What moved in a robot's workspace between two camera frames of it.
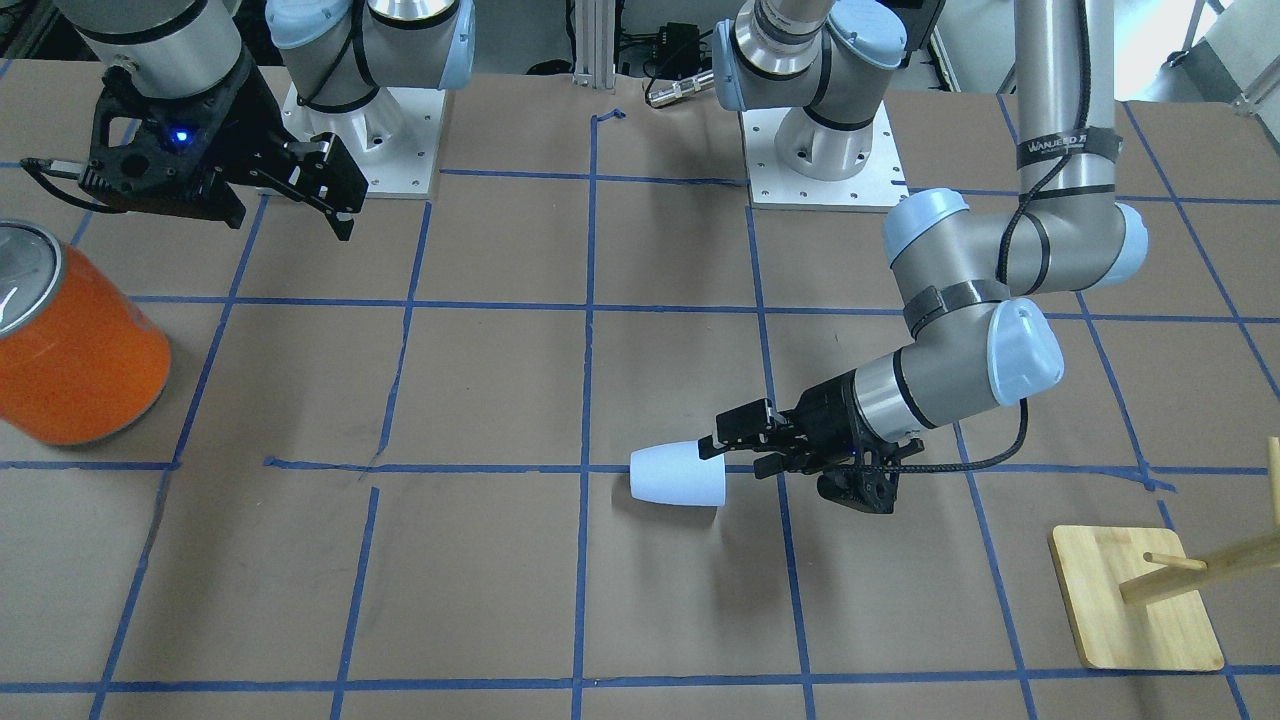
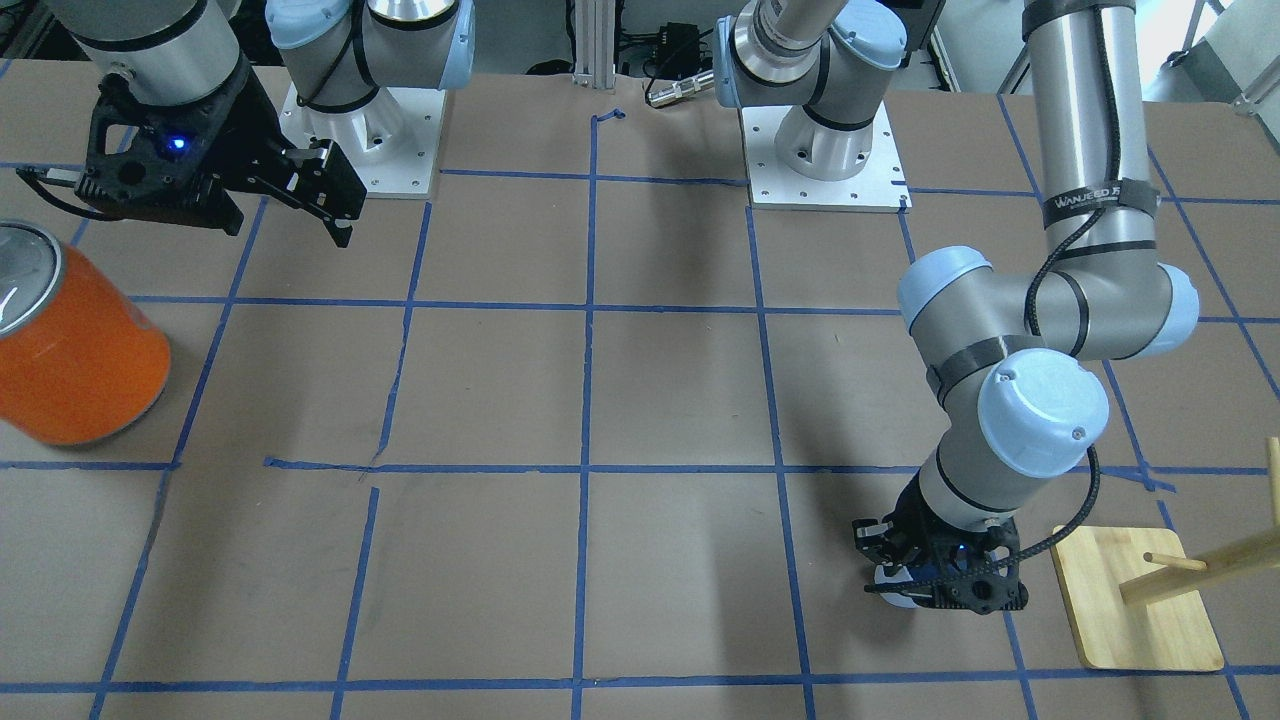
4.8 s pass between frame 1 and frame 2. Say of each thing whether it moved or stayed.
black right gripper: stayed
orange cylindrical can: stayed
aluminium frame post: stayed
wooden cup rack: stayed
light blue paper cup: moved
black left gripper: moved
